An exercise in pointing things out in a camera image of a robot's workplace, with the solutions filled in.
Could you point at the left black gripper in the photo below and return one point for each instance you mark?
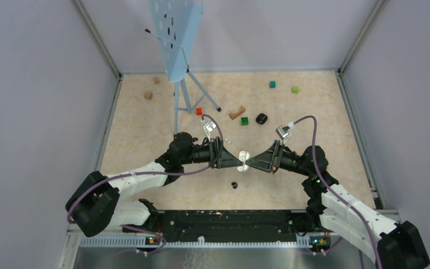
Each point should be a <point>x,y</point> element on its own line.
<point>225,159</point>

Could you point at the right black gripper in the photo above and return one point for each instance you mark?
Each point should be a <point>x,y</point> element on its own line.
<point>269,160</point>

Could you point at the white charging case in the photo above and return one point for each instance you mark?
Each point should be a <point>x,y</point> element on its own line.
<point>243,157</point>

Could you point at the black earbud charging case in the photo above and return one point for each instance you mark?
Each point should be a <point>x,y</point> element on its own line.
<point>261,118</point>

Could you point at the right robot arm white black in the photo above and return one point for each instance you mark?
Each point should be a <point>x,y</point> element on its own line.
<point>348,208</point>

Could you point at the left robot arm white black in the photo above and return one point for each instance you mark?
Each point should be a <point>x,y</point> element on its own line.
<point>95,206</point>

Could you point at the green lego brick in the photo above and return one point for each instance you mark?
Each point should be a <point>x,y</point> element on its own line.
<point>244,121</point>

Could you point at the teal cube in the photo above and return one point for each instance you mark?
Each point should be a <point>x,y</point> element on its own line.
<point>272,84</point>

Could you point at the lime green cube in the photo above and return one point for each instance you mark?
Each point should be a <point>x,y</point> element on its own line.
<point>295,90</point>

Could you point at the wooden cube near stand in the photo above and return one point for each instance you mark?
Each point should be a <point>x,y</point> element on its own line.
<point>148,95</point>

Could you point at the light blue music stand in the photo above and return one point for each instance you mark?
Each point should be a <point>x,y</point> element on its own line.
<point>175,26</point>

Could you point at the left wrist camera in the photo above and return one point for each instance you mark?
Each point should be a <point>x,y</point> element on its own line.
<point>208,127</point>

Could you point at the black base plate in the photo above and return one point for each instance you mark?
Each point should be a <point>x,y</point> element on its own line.
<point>232,226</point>

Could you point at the aluminium rail frame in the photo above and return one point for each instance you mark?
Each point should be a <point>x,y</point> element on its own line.
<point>146,242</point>

